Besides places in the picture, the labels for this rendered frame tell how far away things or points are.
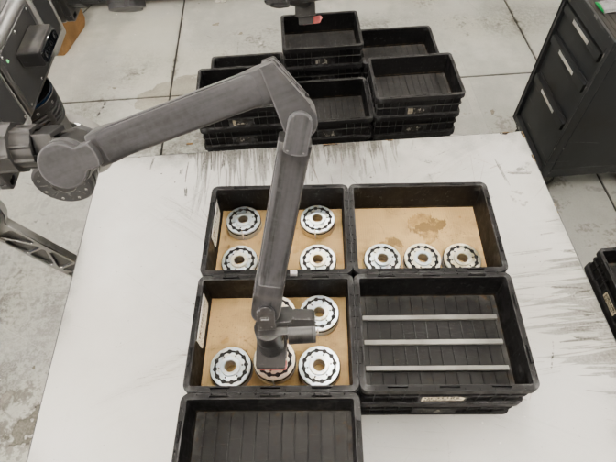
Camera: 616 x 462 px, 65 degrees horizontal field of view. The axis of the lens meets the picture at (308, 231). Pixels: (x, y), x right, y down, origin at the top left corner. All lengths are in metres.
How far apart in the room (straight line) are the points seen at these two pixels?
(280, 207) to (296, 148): 0.12
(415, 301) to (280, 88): 0.77
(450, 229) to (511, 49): 2.37
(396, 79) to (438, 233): 1.19
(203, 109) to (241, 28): 3.00
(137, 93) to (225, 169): 1.69
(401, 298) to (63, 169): 0.88
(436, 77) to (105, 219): 1.65
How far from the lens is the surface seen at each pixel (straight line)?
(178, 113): 0.80
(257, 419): 1.23
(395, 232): 1.45
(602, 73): 2.32
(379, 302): 1.32
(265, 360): 1.09
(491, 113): 3.17
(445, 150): 1.87
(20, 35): 1.13
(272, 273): 0.91
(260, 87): 0.77
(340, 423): 1.21
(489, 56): 3.60
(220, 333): 1.31
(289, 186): 0.83
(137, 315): 1.55
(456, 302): 1.36
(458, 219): 1.51
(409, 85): 2.46
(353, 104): 2.50
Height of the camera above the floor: 2.01
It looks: 56 degrees down
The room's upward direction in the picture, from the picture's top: 3 degrees counter-clockwise
